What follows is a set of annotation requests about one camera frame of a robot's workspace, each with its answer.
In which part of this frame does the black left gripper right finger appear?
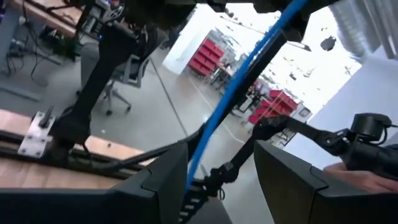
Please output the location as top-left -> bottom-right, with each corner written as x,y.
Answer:
253,139 -> 398,224

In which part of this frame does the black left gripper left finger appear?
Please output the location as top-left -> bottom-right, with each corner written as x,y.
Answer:
0,142 -> 190,224

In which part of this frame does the blue cable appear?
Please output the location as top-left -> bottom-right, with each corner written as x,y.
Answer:
185,0 -> 309,192

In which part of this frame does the silver ventilation duct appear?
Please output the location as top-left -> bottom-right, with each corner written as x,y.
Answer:
329,0 -> 398,60

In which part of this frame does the black slotted cable chain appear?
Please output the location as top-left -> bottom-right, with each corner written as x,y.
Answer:
177,179 -> 206,224

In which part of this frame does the person's hand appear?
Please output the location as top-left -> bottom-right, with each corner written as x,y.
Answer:
323,161 -> 398,194

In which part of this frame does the grey office chair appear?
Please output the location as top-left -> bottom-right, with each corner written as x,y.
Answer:
101,53 -> 150,116

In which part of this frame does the red bin shelf rack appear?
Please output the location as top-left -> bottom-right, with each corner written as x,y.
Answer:
248,89 -> 300,125
187,39 -> 225,78

